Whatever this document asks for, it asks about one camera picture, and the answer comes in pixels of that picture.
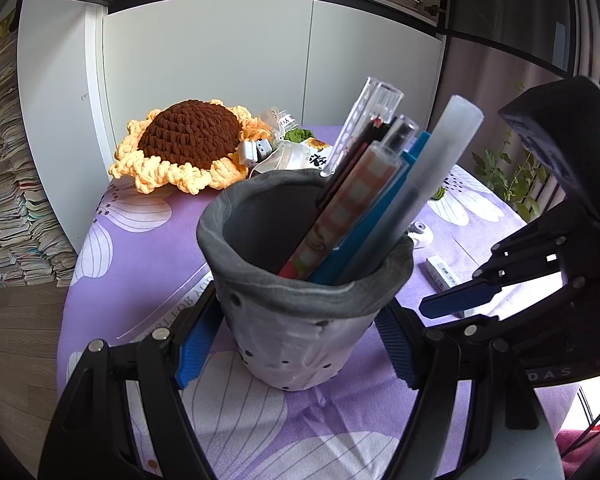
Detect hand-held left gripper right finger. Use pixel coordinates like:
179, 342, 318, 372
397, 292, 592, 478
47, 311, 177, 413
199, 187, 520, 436
377, 302, 561, 480

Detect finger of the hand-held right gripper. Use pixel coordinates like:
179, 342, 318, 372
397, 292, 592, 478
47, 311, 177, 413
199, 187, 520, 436
420, 230, 586, 320
442, 284, 582, 357

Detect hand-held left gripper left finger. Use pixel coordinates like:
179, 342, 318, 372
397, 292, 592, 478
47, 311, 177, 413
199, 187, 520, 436
37, 290, 221, 480

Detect white eraser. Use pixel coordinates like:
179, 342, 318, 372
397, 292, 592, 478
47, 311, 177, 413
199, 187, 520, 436
424, 255, 475, 319

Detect white correction tape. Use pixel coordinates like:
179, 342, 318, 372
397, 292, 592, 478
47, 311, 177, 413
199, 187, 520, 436
406, 220, 434, 251

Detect white dotted pen holder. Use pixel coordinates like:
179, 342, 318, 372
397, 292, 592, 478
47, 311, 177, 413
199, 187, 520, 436
196, 167, 415, 392

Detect blue pen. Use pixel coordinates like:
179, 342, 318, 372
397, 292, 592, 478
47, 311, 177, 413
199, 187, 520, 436
307, 131, 432, 286

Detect white frosted pen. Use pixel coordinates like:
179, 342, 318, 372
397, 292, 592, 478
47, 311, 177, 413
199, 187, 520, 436
336, 94, 485, 286

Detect pink checkered pen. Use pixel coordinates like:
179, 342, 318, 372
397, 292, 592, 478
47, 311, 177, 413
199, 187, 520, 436
278, 141, 409, 279

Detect black pen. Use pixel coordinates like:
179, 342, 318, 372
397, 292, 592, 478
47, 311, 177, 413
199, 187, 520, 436
316, 114, 420, 211

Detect clear pen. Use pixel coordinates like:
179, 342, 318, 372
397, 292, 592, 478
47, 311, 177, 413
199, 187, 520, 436
321, 76, 405, 178

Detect purple floral tablecloth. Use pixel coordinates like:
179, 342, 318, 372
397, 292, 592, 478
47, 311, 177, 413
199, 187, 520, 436
55, 125, 581, 480

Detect green plant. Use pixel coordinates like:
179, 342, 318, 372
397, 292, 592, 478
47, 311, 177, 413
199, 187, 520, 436
471, 82, 552, 223

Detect dark glass cabinet door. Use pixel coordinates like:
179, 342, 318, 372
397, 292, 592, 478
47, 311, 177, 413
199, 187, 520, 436
437, 0, 583, 83

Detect person's pink garment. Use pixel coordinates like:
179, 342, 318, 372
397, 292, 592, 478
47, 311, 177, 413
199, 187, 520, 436
555, 427, 600, 480

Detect white card tag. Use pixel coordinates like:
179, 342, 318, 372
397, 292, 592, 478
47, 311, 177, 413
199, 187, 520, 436
289, 139, 342, 172

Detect small white battery box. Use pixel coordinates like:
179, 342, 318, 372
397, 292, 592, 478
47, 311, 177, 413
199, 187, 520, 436
237, 139, 274, 166

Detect wrapped bouquet with ribbon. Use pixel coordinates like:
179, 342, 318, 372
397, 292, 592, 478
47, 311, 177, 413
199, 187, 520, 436
252, 106, 311, 176

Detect crochet sunflower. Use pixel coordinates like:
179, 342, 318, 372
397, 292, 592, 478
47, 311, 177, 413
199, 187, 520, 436
107, 100, 447, 202

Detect tall stacks of papers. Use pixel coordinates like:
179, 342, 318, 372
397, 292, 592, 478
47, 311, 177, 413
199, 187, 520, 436
0, 30, 79, 289

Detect white bookcase cabinet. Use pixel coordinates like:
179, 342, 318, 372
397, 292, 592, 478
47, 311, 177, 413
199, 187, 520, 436
17, 0, 448, 256

